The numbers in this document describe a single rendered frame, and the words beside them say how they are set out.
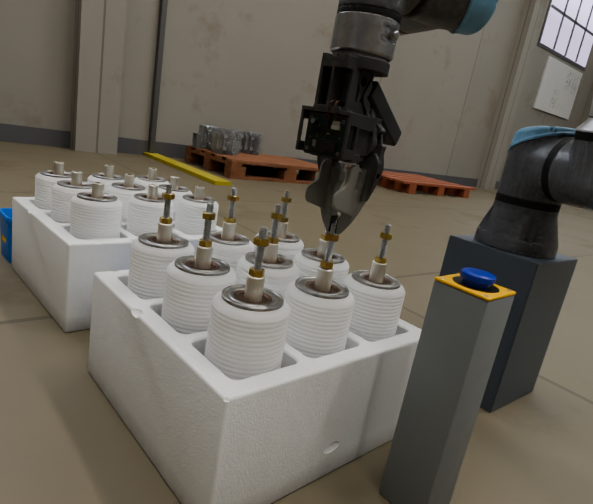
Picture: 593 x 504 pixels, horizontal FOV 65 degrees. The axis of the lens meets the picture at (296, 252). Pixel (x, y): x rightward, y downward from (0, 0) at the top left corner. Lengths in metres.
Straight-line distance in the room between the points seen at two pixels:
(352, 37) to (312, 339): 0.37
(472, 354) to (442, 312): 0.06
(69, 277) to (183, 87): 3.39
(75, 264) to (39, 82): 3.01
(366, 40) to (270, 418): 0.44
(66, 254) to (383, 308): 0.59
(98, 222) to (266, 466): 0.59
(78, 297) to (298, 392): 0.55
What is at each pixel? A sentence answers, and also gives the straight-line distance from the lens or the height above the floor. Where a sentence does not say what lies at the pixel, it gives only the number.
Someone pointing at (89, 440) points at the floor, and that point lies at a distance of 0.75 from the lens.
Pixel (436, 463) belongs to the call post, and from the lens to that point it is 0.65.
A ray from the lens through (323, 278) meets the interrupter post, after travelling 0.63.
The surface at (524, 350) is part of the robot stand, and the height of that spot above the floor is 0.12.
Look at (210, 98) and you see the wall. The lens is 4.36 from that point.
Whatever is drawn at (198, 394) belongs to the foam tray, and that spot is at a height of 0.16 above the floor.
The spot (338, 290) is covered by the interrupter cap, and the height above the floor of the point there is 0.25.
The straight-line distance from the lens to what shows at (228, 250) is 0.77.
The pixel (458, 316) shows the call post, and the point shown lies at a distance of 0.57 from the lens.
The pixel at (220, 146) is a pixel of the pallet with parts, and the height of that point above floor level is 0.19.
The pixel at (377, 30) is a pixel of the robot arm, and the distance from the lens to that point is 0.57.
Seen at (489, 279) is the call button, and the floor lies 0.33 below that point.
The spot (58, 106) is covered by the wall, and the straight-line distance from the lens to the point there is 3.94.
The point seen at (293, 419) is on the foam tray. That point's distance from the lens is 0.60.
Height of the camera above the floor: 0.46
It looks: 15 degrees down
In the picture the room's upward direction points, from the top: 10 degrees clockwise
